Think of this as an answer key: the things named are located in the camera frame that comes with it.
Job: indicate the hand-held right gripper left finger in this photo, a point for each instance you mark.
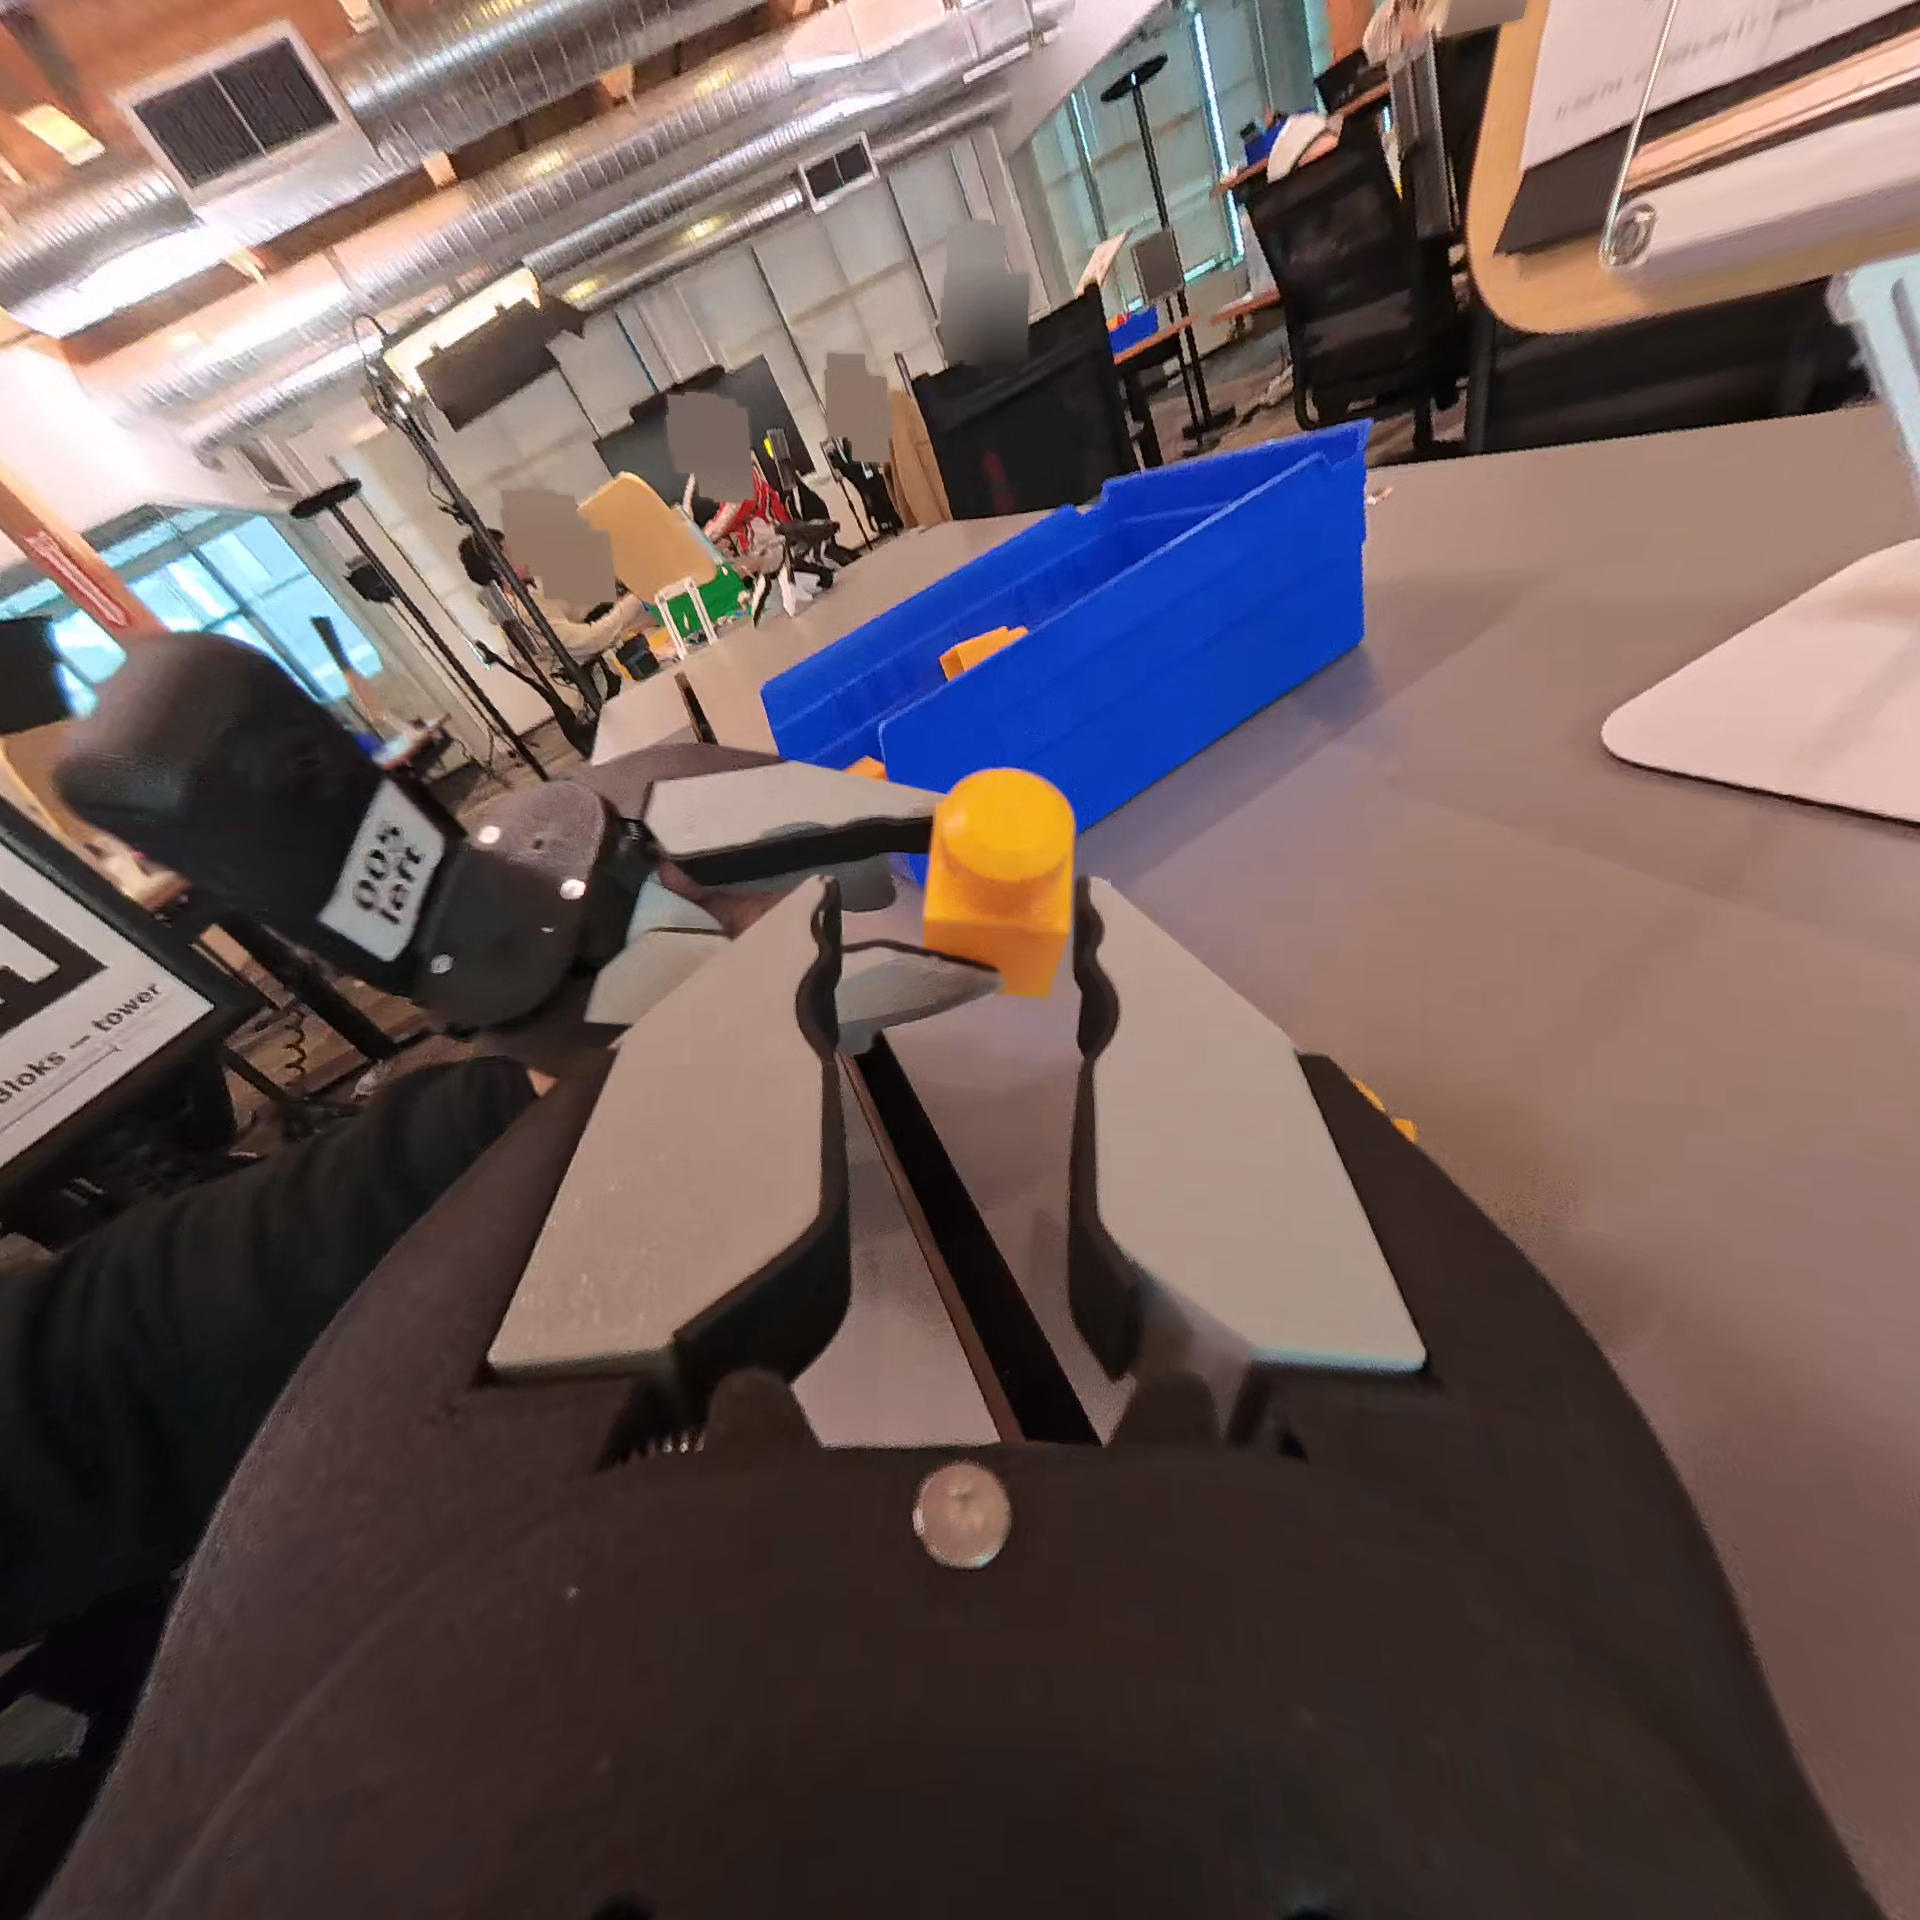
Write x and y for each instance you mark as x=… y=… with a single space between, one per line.
x=674 y=1201

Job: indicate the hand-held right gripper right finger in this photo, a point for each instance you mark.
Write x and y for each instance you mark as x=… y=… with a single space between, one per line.
x=1230 y=1201

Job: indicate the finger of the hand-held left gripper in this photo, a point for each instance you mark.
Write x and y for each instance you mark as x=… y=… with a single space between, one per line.
x=779 y=803
x=900 y=983

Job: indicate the orange mega block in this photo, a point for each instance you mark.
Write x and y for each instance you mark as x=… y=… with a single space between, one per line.
x=1388 y=1118
x=996 y=915

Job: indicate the pile of mega blocks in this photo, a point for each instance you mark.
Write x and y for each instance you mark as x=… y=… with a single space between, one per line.
x=984 y=653

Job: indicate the blue plastic bin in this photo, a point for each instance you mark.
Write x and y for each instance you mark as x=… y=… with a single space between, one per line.
x=1170 y=675

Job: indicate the person's left forearm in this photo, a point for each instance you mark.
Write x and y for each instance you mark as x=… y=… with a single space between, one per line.
x=180 y=1319

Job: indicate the green box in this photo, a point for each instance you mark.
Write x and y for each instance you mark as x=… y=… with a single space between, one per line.
x=704 y=608

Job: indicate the black framed sign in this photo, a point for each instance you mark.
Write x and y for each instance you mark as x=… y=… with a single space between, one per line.
x=89 y=1049

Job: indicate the black office chair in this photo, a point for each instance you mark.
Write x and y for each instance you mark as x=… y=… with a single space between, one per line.
x=1348 y=240
x=1020 y=436

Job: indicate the studio light panel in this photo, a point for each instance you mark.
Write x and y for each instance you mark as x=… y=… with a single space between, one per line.
x=480 y=359

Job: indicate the small blue bin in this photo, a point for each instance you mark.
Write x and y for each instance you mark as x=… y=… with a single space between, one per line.
x=1136 y=333

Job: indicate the small ceiling air vent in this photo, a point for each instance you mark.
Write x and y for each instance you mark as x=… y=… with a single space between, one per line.
x=838 y=168

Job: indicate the large ceiling air vent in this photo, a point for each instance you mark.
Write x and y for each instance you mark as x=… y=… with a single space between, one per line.
x=233 y=105

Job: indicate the black floor lamp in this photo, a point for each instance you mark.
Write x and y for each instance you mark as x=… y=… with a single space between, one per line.
x=1136 y=72

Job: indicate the printed instruction sheet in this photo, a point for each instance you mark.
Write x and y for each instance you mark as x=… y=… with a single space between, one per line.
x=1590 y=60

